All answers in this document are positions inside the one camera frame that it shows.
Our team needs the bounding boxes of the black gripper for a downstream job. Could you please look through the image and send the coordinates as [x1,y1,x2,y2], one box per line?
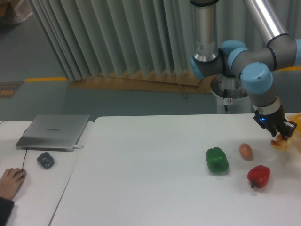
[253,105,297,141]

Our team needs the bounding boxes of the grey folding curtain screen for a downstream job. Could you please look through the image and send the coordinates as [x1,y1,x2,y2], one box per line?
[29,0,301,84]

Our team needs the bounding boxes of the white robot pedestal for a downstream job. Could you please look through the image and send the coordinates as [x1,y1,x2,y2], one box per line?
[210,74,253,114]

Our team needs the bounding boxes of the dark grey small controller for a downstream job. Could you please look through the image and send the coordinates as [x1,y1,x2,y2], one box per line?
[37,152,55,170]

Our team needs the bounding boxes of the brown egg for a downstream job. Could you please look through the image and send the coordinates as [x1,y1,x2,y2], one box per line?
[239,143,253,160]

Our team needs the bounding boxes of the red bell pepper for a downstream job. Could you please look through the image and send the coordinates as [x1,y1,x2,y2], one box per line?
[247,165,270,189]

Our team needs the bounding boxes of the cardboard boxes in plastic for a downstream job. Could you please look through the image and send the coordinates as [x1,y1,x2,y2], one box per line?
[0,0,33,26]

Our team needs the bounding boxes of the green bell pepper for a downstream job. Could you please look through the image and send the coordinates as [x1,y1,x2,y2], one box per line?
[206,147,229,173]

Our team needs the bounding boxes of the silver closed laptop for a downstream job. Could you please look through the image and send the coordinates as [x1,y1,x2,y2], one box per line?
[16,114,89,152]

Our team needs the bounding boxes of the yellow plastic basket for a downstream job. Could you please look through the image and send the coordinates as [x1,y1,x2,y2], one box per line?
[288,113,301,133]

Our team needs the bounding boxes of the person's hand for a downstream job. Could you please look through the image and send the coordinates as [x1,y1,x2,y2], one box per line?
[0,168,21,200]

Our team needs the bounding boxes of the golden bread piece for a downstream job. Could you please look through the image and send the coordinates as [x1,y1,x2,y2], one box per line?
[270,134,292,152]

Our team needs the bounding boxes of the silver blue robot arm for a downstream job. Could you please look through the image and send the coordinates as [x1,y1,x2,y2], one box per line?
[190,0,301,140]

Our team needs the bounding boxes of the black mouse cable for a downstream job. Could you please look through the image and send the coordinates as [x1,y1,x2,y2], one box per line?
[0,120,33,170]

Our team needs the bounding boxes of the dark sleeved forearm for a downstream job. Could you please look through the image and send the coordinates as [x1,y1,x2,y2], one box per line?
[0,197,15,226]

